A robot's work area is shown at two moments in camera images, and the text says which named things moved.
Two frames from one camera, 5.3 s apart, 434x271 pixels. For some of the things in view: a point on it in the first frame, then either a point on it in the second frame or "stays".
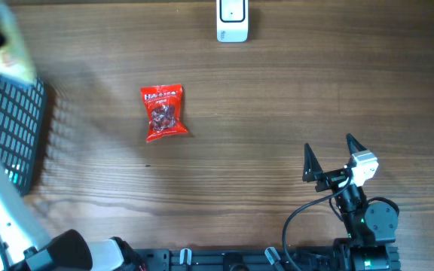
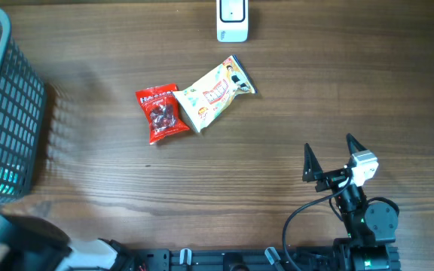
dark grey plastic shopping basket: [13, 115] stays
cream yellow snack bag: [12, 58] → [214, 91]
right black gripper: [313, 166] stays
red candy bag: [163, 107] stays
